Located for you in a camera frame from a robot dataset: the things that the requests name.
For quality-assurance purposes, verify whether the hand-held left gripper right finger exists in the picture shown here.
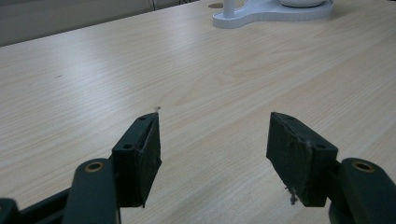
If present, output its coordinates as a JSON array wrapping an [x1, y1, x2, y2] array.
[[265, 111, 339, 208]]

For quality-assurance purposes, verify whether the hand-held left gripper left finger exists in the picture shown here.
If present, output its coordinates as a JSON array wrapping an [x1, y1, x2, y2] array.
[[111, 112, 163, 209]]

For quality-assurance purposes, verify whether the white stand base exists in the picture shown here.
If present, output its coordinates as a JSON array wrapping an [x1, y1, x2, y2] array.
[[212, 0, 334, 30]]

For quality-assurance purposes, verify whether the white bowl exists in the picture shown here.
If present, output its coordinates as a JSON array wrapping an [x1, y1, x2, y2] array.
[[278, 0, 328, 8]]

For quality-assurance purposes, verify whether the white upright post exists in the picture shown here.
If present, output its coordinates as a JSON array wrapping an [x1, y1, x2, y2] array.
[[222, 0, 236, 19]]

